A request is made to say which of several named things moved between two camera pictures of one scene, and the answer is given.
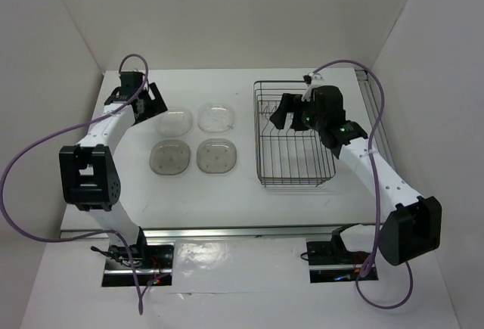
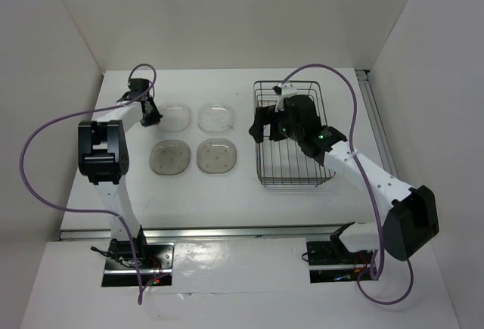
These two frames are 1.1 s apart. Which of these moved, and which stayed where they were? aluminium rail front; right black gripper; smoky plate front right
Moved: right black gripper
Stayed: smoky plate front right; aluminium rail front
